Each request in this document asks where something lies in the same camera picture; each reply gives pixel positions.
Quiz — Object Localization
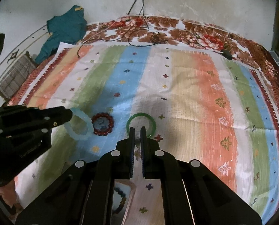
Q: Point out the teal green garment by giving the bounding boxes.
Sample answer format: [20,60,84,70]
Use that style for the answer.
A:
[34,5,87,65]

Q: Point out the grey checkered pillow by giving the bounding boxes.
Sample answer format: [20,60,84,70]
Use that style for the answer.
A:
[0,51,37,101]

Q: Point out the silver metal tin box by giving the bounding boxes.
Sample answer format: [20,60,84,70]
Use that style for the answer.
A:
[110,179,136,224]

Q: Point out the black charger plug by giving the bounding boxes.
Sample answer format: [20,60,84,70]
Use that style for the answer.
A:
[221,49,233,60]

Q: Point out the striped colourful cloth mat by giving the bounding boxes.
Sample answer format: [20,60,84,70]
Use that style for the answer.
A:
[15,42,279,222]

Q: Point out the light blue bead bracelet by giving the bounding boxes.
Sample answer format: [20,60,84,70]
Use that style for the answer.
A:
[64,107,95,142]

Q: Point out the dark red bead bracelet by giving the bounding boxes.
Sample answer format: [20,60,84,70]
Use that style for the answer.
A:
[91,112,115,136]

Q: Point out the black cable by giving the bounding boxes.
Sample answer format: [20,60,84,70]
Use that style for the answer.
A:
[77,0,168,59]

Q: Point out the multicolour bead bracelet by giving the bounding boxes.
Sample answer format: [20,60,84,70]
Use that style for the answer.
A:
[112,186,127,215]

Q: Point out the red floral bed sheet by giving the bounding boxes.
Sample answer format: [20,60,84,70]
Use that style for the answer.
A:
[6,15,279,132]

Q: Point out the green jade bangle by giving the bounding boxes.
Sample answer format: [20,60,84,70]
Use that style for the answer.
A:
[125,112,156,137]

